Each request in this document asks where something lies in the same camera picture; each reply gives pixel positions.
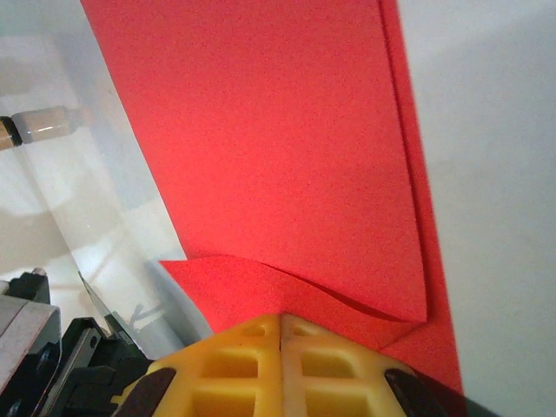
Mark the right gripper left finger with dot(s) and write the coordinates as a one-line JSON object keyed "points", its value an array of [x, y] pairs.
{"points": [[226, 378]]}

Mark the red paper sheet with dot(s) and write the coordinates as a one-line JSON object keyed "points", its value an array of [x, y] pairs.
{"points": [[260, 152]]}

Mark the small bottle orange cap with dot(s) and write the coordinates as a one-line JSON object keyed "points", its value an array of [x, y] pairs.
{"points": [[5, 134]]}

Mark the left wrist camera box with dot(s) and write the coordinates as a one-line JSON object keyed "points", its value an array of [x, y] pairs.
{"points": [[26, 339]]}

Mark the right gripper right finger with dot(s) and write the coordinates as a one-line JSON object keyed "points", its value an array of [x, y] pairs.
{"points": [[339, 382]]}

